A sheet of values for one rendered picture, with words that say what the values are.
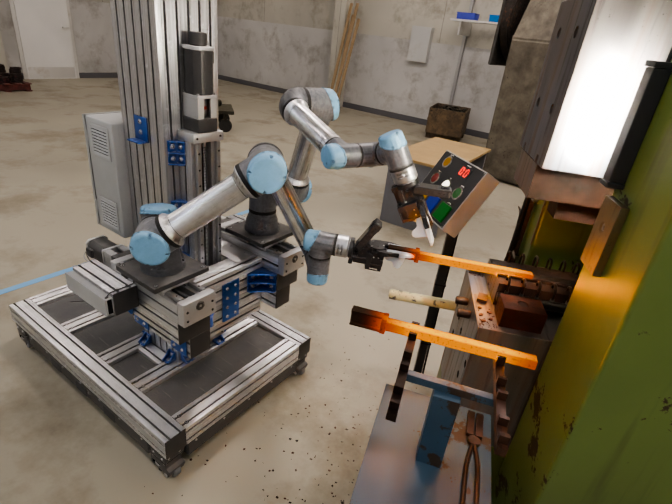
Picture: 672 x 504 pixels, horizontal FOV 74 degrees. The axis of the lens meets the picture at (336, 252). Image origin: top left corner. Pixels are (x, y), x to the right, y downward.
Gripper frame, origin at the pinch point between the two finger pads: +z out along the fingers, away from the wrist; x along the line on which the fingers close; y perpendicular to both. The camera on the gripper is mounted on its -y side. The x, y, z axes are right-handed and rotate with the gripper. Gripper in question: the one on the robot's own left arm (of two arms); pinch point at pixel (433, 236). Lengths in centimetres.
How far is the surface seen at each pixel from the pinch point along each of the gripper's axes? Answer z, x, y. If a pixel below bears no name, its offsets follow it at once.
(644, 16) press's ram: -41, 13, -60
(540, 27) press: -14, -491, -146
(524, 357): 18.1, 43.3, -15.0
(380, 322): 2.0, 39.3, 15.3
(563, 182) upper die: -7.3, 7.7, -38.0
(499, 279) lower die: 18.2, 5.0, -15.0
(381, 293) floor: 88, -139, 63
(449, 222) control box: 11.9, -37.6, -3.5
